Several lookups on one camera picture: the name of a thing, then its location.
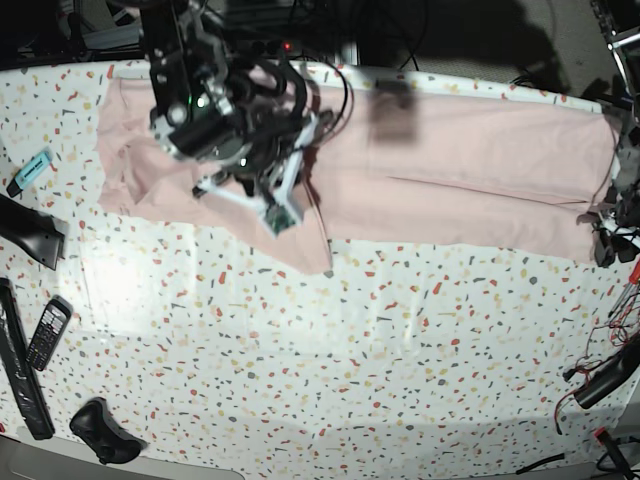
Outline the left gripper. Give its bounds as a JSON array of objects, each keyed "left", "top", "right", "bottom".
[{"left": 593, "top": 194, "right": 640, "bottom": 268}]

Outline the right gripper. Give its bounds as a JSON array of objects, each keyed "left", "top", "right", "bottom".
[{"left": 192, "top": 105, "right": 319, "bottom": 215}]

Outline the pink T-shirt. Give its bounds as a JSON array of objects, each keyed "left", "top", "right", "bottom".
[{"left": 96, "top": 79, "right": 620, "bottom": 274}]

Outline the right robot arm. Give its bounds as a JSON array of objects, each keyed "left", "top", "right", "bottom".
[{"left": 137, "top": 1, "right": 319, "bottom": 224}]

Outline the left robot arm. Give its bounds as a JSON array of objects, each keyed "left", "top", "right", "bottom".
[{"left": 590, "top": 1, "right": 639, "bottom": 263}]

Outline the terrazzo patterned table cover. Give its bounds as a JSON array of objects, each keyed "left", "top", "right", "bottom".
[{"left": 1, "top": 62, "right": 635, "bottom": 479}]

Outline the light blue highlighter marker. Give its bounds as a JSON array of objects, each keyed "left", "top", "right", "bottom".
[{"left": 6, "top": 148, "right": 52, "bottom": 198}]

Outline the black game controller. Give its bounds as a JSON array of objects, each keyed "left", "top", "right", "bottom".
[{"left": 69, "top": 397, "right": 148, "bottom": 465}]

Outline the long black bar in plastic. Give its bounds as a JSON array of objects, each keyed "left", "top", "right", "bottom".
[{"left": 1, "top": 278, "right": 55, "bottom": 441}]

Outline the red handled screwdriver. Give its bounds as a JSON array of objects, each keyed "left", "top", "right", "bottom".
[{"left": 608, "top": 261, "right": 640, "bottom": 318}]

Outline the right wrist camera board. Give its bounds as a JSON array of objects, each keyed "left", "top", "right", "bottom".
[{"left": 261, "top": 199, "right": 303, "bottom": 238}]

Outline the black cylinder with red wires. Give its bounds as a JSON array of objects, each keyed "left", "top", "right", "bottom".
[{"left": 573, "top": 336, "right": 639, "bottom": 409}]

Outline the black power strip red switch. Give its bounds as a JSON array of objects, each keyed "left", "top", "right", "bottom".
[{"left": 249, "top": 39, "right": 301, "bottom": 58}]

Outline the black cable bottom right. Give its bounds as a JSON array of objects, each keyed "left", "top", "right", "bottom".
[{"left": 515, "top": 452, "right": 566, "bottom": 475}]

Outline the black cordless phone handset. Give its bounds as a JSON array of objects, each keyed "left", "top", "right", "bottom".
[{"left": 26, "top": 295, "right": 73, "bottom": 372}]

